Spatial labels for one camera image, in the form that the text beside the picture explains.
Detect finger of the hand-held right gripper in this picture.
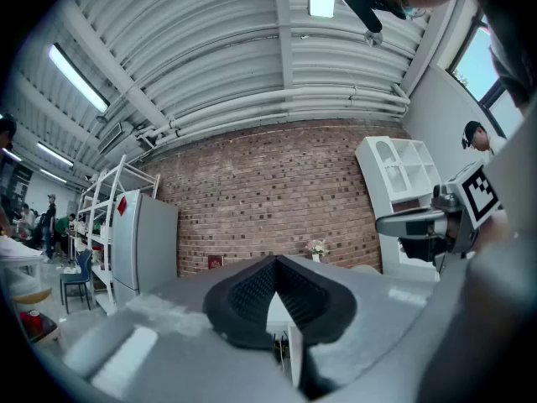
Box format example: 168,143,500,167
375,207,447,239

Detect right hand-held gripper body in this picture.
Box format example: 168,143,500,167
398,160,503,269

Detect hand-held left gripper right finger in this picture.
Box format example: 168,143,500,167
274,254,440,403

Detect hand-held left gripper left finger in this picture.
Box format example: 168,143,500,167
62,254,295,403

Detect person's right forearm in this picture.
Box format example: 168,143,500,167
473,210,512,254

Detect white display cabinet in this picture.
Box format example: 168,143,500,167
354,135,442,277

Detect pink flower bouquet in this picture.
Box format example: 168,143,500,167
305,238,331,257

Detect grey refrigerator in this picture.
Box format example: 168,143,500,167
111,189,180,306

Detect person's grey shirt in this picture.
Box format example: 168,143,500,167
419,94,537,403

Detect blue chair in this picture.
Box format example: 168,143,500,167
59,249,94,316

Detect dark framed window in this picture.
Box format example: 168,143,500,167
446,13,507,105

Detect white metal shelf rack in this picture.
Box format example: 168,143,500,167
76,154,162,315

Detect white table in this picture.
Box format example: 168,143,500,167
0,236,46,287

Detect white ceiling pipes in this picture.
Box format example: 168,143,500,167
136,82,411,147

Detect ceiling air vent unit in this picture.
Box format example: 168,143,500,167
96,121,124,155

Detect black head-worn camera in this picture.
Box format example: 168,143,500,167
338,0,410,34

